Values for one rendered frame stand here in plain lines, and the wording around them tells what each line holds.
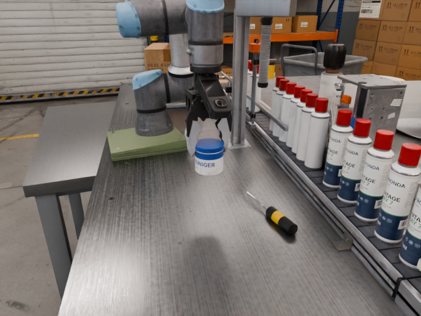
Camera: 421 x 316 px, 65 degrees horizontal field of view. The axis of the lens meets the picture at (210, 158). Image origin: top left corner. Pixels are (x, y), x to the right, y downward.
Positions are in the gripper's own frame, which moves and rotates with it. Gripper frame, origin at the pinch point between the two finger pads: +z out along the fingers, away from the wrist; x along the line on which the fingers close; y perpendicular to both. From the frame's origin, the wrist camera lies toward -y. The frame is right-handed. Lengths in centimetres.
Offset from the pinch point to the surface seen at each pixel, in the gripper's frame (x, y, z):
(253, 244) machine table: -4.8, -16.1, 16.9
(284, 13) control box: -31.8, 24.2, -29.6
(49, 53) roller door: 76, 474, 32
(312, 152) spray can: -32.5, 3.5, 6.4
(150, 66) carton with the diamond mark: -4, 103, -4
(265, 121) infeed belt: -41, 47, 12
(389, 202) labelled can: -26.7, -29.1, 2.8
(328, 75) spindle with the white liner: -66, 43, -6
